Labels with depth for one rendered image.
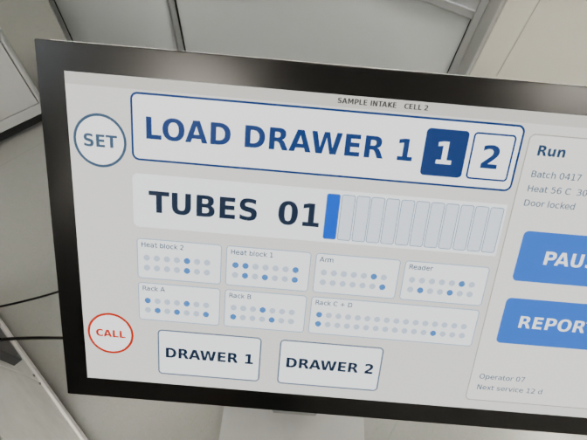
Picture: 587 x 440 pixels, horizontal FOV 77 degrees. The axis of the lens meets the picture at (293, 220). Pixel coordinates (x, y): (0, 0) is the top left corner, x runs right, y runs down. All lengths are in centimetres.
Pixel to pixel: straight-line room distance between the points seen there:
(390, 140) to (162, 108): 17
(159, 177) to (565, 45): 214
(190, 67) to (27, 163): 190
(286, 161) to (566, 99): 21
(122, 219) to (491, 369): 35
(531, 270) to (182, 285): 30
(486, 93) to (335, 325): 22
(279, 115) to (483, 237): 19
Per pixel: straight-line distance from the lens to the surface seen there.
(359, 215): 30
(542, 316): 39
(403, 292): 34
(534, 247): 36
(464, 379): 40
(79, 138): 34
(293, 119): 29
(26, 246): 186
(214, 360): 37
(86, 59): 33
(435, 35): 94
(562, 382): 44
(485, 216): 33
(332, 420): 134
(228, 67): 30
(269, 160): 29
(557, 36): 229
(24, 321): 169
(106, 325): 38
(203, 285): 33
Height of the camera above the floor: 135
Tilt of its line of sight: 55 degrees down
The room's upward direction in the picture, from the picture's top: 5 degrees clockwise
